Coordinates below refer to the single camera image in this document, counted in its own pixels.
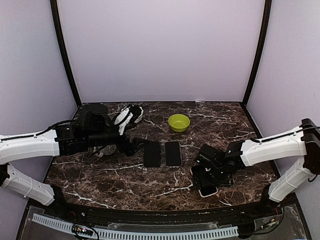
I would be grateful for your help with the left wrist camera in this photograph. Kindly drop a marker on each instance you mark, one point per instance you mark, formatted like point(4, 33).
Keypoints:
point(122, 120)

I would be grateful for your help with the black smartphone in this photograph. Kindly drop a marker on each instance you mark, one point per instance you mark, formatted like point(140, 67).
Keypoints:
point(152, 155)

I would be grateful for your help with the black frame post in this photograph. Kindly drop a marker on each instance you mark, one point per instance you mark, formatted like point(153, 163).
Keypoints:
point(258, 53)
point(63, 51)

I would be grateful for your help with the white slotted cable duct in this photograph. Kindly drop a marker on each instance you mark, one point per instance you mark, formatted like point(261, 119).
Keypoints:
point(134, 232)

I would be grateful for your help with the clear magsafe phone case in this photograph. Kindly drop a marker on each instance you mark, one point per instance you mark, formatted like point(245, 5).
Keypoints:
point(165, 155)

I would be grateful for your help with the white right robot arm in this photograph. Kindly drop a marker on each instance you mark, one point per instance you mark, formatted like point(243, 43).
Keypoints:
point(302, 141)

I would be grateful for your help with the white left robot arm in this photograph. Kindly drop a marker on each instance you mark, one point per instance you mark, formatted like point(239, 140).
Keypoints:
point(54, 141)

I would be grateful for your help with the green plastic bowl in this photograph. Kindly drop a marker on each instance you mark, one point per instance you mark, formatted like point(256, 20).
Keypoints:
point(178, 123)

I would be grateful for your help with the black frame post left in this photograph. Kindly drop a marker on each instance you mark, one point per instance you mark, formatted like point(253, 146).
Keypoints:
point(63, 51)

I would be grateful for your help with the black front rail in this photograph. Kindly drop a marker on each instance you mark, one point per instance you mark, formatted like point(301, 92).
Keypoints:
point(239, 214)

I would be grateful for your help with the black frame post right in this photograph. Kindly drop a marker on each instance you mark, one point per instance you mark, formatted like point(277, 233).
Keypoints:
point(258, 53)

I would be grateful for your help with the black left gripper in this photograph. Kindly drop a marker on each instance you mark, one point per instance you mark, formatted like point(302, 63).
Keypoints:
point(133, 147)

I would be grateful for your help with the white patterned mug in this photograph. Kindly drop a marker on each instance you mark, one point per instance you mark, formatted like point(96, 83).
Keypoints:
point(105, 151)

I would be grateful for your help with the white fluted ceramic bowl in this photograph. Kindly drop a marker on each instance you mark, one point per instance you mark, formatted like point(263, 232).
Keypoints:
point(137, 113)

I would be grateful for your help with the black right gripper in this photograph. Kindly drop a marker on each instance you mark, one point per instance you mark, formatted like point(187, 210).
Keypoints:
point(204, 182)

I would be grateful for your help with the black phone with purple edge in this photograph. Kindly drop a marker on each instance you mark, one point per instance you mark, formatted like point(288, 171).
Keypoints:
point(173, 153)

